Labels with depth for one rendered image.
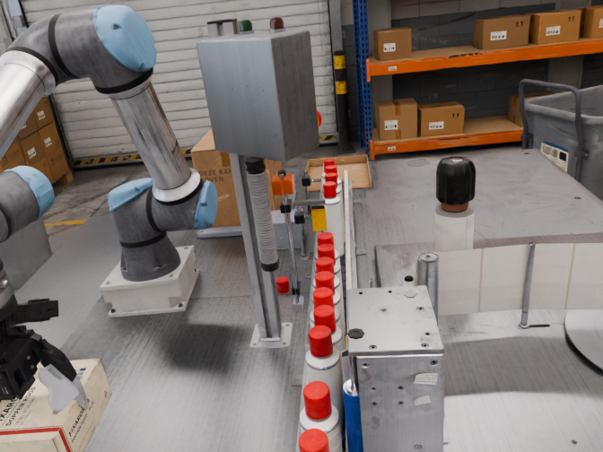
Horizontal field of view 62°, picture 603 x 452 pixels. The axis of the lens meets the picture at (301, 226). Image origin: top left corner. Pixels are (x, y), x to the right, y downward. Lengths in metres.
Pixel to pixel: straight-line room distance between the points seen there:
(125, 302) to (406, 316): 0.85
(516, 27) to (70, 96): 4.41
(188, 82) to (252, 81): 4.70
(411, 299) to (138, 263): 0.78
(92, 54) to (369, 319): 0.66
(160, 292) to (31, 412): 0.55
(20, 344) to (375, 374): 0.46
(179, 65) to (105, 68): 4.50
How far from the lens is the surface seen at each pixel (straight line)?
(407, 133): 4.92
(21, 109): 0.97
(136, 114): 1.05
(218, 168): 1.61
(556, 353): 1.06
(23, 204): 0.75
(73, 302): 1.51
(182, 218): 1.19
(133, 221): 1.25
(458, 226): 1.12
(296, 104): 0.81
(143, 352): 1.22
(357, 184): 1.96
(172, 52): 5.49
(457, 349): 1.03
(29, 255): 3.59
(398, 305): 0.67
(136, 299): 1.33
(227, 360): 1.12
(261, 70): 0.79
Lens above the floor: 1.52
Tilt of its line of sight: 25 degrees down
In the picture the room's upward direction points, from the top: 6 degrees counter-clockwise
